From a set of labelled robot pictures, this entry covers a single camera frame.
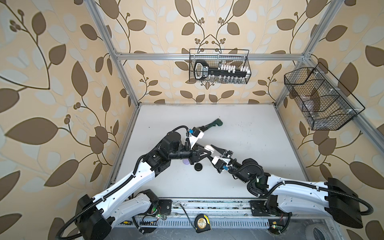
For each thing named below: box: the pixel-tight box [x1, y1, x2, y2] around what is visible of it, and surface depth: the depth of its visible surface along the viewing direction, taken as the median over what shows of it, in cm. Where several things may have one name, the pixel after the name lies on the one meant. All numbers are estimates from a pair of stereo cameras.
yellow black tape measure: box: [194, 213, 212, 233], surface depth 69 cm
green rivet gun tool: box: [199, 118, 223, 132], surface depth 110 cm
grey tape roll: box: [305, 223, 334, 240], surface depth 68 cm
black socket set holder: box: [194, 60, 251, 81], surface depth 85 cm
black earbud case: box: [194, 162, 203, 172], surface depth 89 cm
